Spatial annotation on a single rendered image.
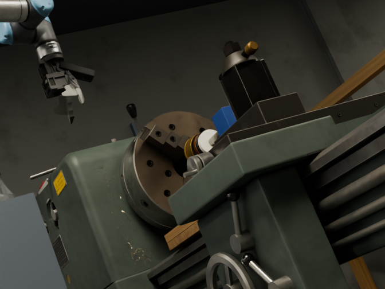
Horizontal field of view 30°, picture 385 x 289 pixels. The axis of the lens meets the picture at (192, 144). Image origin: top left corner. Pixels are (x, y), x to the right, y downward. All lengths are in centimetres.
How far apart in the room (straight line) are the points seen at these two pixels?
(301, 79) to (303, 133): 498
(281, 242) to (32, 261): 68
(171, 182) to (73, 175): 29
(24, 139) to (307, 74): 250
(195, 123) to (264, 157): 83
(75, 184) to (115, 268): 26
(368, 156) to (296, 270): 22
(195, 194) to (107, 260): 69
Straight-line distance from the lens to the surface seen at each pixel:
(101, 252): 196
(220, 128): 168
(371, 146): 112
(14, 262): 166
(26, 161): 524
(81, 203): 200
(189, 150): 183
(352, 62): 641
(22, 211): 169
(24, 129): 532
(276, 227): 119
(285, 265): 120
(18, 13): 213
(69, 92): 220
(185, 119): 198
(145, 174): 187
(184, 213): 136
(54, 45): 230
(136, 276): 195
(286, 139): 121
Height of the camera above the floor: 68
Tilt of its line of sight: 13 degrees up
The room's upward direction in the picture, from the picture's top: 23 degrees counter-clockwise
